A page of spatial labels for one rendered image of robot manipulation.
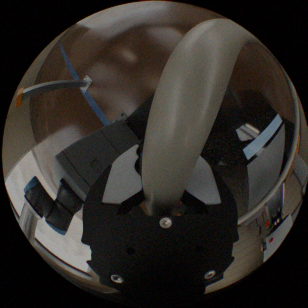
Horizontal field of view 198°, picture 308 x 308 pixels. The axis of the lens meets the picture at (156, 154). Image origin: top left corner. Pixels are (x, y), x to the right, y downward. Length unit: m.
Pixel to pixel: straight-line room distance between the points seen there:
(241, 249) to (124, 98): 6.29
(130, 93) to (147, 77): 0.24
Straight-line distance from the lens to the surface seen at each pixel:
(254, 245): 5.89
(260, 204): 0.44
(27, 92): 1.10
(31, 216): 0.58
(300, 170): 1.42
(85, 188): 0.53
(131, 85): 1.12
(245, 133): 0.38
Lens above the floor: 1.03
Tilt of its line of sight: 61 degrees down
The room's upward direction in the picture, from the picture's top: 165 degrees counter-clockwise
